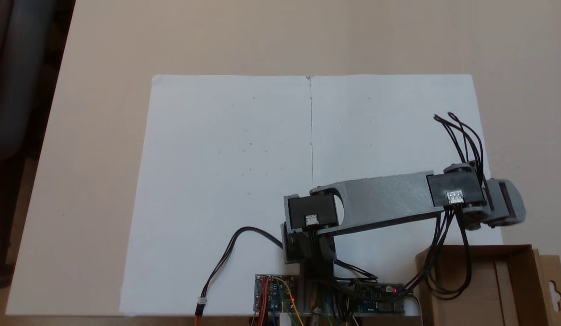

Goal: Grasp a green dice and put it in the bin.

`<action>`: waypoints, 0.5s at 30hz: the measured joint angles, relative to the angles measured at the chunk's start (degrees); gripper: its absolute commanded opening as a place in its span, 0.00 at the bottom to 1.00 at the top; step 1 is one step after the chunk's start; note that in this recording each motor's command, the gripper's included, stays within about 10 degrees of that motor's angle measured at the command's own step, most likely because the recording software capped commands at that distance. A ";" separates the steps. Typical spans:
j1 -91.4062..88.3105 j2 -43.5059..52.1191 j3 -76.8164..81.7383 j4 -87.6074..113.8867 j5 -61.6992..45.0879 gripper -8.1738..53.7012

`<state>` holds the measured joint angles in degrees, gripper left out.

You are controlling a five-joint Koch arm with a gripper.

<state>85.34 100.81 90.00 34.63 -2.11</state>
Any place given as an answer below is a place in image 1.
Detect circuit board with coloured wires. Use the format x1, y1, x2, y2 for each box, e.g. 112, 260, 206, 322
255, 274, 300, 314

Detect yellow blue wires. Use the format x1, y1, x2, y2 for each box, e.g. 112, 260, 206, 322
271, 277, 304, 326

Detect black power cable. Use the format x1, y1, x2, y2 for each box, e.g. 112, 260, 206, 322
195, 226, 285, 306

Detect black gripper servo wires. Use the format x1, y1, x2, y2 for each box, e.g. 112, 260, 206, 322
433, 112, 485, 175

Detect circuit board with blue parts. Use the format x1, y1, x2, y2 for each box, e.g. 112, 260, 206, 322
353, 282, 405, 315

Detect brown cardboard box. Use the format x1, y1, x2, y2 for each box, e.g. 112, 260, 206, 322
415, 244, 561, 326

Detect white paper sheet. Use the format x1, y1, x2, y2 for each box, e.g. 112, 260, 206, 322
119, 74, 504, 317

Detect black arm servo wires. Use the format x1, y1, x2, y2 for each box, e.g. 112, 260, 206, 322
400, 206, 473, 300

